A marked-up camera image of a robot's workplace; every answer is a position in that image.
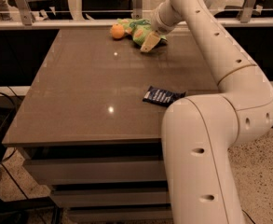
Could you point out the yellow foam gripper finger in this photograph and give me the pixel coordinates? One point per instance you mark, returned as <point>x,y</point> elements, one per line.
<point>150,42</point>

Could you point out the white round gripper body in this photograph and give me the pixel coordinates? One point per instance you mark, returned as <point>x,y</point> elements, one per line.
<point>158,26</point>

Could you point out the green rice chip bag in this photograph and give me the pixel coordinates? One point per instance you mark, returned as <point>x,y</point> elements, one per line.
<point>138,30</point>

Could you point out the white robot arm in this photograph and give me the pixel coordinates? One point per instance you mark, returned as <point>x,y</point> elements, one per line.
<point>198,130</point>

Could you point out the orange fruit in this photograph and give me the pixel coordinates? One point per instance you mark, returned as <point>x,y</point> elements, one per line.
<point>117,31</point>

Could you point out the dark blue snack packet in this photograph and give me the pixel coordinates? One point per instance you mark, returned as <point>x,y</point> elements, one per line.
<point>157,96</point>

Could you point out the grey drawer cabinet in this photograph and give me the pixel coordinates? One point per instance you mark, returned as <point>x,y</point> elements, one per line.
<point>86,133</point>

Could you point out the metal glass railing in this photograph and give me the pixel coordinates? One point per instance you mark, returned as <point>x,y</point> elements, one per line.
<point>48,14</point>

